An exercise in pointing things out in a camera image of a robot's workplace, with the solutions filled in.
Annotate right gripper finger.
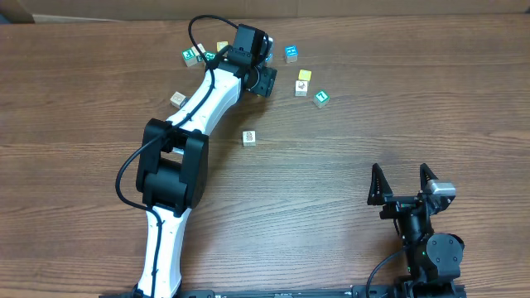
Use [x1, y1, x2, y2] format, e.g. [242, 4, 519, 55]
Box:
[420, 163, 437, 190]
[367, 163, 393, 205]

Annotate white block owl picture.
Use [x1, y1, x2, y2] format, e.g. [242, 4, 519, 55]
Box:
[242, 131, 257, 147]

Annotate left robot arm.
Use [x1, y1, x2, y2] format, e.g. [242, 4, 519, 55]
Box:
[132, 24, 277, 297]

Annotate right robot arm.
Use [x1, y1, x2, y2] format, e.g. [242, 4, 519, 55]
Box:
[364, 163, 466, 297]

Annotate white block red picture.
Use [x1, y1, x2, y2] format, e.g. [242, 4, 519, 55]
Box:
[295, 80, 309, 97]

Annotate blue picture block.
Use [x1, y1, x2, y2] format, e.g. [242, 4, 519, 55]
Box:
[285, 45, 298, 63]

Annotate yellow block right side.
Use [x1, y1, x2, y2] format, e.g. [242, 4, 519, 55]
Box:
[298, 70, 312, 82]

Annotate yellow block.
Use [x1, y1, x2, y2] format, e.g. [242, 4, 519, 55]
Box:
[216, 41, 229, 52]
[298, 70, 312, 82]

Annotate yellow top block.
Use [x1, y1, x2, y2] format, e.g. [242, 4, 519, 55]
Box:
[216, 41, 229, 52]

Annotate green letter block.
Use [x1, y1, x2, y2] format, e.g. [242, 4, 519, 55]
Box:
[204, 51, 216, 61]

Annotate green number seven block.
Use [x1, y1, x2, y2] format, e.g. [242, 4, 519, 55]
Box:
[313, 89, 330, 108]

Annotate plain white lettered block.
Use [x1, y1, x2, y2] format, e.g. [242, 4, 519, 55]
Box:
[191, 43, 206, 56]

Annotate green wheelchair symbol block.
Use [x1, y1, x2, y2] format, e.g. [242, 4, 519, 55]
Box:
[181, 48, 198, 67]

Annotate cardboard backboard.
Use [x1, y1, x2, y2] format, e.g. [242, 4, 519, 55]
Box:
[1, 0, 529, 22]

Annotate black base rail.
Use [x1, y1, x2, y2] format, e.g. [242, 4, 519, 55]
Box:
[99, 286, 467, 298]

